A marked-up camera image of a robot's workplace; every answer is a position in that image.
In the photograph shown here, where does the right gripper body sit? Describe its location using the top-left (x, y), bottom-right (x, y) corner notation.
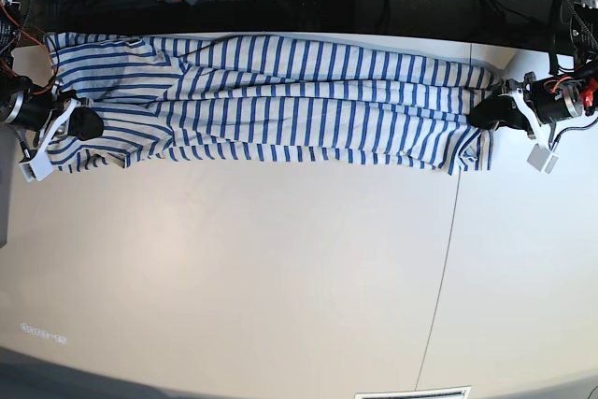
top-left (1, 76), bottom-right (78, 132)

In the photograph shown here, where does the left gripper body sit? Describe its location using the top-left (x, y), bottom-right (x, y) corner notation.
top-left (504, 72), bottom-right (597, 125)

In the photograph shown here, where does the blue white striped T-shirt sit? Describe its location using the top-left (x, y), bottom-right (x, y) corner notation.
top-left (47, 33), bottom-right (494, 173)

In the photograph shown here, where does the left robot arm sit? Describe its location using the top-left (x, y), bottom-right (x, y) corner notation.
top-left (467, 0), bottom-right (597, 135)

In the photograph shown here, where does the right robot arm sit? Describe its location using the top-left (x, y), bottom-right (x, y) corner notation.
top-left (1, 0), bottom-right (104, 141)

